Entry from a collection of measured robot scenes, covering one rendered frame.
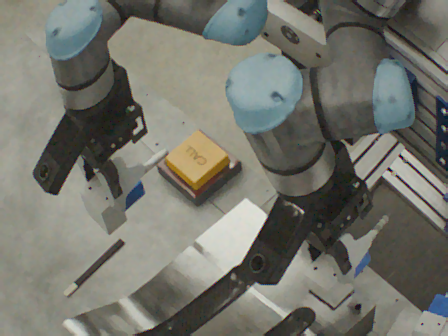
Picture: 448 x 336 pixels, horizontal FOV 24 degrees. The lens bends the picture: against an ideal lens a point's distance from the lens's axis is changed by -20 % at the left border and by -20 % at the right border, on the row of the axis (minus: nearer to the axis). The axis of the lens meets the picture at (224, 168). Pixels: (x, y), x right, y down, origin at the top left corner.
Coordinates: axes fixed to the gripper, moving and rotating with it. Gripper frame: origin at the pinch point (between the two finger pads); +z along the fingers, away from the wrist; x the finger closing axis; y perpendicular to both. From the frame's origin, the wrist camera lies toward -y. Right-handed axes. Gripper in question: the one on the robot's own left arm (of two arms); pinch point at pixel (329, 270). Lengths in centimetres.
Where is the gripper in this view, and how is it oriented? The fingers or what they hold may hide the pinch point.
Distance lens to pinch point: 143.3
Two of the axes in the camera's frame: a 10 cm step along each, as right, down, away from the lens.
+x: -6.4, -4.8, 6.0
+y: 7.0, -6.9, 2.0
